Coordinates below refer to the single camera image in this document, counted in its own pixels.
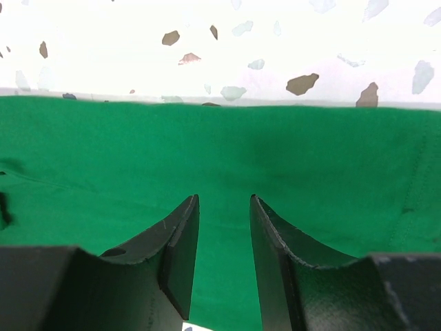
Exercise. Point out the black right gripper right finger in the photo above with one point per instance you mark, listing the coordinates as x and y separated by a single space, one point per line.
306 285

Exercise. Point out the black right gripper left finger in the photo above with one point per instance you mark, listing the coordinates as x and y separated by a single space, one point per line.
144 283

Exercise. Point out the green t shirt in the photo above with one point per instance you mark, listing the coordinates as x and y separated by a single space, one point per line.
97 173

